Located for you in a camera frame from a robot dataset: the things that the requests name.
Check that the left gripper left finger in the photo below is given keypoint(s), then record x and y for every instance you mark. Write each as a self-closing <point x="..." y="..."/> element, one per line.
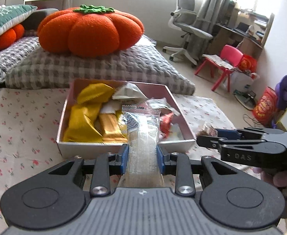
<point x="103" y="167"/>

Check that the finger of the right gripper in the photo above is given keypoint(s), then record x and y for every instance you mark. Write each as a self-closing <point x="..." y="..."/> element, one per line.
<point x="229" y="134"/>
<point x="210" y="142"/>

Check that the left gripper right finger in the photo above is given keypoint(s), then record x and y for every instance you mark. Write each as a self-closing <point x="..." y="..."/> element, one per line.
<point x="178" y="165"/>

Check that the clear white rice cracker packet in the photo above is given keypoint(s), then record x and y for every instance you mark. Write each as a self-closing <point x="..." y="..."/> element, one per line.
<point x="143" y="135"/>

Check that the white text snack packet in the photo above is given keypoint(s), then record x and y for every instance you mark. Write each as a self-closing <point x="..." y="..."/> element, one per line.
<point x="129" y="91"/>

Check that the brown bread snack packet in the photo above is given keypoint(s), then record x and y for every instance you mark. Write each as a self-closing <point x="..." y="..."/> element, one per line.
<point x="207" y="130"/>

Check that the orange yellow wafer packet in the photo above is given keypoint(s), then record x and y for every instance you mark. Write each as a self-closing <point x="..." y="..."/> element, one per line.
<point x="111" y="132"/>

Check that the red gift bag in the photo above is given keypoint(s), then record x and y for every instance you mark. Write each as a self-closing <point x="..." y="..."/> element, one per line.
<point x="266" y="107"/>

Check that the large yellow snack bag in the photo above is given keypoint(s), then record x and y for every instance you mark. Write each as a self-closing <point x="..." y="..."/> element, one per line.
<point x="81" y="124"/>

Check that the yellow blue snack packet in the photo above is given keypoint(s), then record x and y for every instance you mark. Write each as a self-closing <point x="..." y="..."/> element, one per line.
<point x="122" y="122"/>

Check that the purple plush toy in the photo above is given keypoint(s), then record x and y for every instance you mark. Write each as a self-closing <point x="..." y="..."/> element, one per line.
<point x="281" y="93"/>

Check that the red plastic child chair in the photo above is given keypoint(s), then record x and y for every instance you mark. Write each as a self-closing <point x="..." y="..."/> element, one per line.
<point x="228" y="60"/>

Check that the cherry print cloth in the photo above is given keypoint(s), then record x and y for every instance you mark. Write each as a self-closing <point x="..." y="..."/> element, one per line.
<point x="29" y="121"/>

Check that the wooden desk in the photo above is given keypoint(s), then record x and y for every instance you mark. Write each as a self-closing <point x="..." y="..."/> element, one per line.
<point x="238" y="39"/>

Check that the grey checked quilted cushion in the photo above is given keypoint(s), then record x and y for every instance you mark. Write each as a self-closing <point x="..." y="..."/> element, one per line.
<point x="139" y="63"/>

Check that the grey office chair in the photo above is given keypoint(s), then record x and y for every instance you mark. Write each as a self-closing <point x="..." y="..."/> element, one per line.
<point x="182" y="19"/>

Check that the orange pumpkin plush cushion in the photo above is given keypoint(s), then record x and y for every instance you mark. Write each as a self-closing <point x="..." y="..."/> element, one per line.
<point x="89" y="31"/>

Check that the grey curtain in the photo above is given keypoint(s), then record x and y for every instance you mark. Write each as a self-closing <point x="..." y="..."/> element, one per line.
<point x="211" y="12"/>

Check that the grey checked sofa cover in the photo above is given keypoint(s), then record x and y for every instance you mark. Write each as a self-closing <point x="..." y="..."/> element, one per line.
<point x="17" y="52"/>

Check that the dark grey sofa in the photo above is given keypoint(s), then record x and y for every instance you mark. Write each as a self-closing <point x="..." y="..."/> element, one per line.
<point x="34" y="20"/>

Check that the small orange pumpkin cushion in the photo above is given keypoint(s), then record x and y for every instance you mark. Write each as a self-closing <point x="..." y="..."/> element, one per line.
<point x="11" y="36"/>

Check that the green snowflake pillow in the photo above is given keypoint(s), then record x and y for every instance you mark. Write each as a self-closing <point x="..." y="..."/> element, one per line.
<point x="12" y="15"/>

